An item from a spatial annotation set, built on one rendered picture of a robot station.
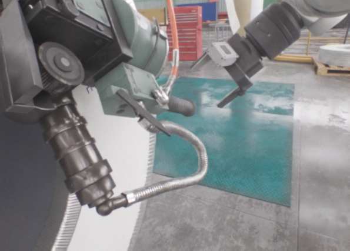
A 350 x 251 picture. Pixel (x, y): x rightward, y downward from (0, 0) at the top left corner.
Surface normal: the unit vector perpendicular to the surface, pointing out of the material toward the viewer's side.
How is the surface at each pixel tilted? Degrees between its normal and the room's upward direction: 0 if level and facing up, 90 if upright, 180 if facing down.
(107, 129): 90
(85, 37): 137
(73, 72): 58
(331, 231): 0
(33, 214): 50
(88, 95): 90
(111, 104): 65
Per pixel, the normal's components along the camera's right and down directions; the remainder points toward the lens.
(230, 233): -0.04, -0.93
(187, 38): -0.33, 0.35
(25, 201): -0.38, -0.29
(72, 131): 0.46, -0.31
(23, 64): -0.48, -0.10
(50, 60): 0.80, -0.46
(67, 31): 0.36, 0.88
